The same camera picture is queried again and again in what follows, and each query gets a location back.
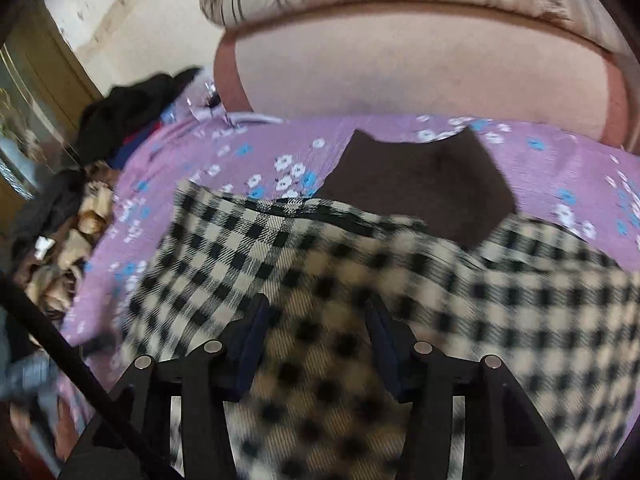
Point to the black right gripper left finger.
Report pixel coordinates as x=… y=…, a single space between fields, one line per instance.
x=166 y=420

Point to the black clothes pile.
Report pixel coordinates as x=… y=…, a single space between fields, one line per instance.
x=104 y=127

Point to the wooden glass cabinet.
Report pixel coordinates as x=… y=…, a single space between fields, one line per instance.
x=44 y=90

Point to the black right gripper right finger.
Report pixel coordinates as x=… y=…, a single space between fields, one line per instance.
x=505 y=436

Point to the purple floral bed sheet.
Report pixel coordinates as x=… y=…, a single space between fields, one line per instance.
x=558 y=176

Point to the brown cream patterned cloth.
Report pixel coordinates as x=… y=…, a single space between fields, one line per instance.
x=57 y=232

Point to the black cream checkered jacket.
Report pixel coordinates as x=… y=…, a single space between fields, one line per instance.
x=350 y=292

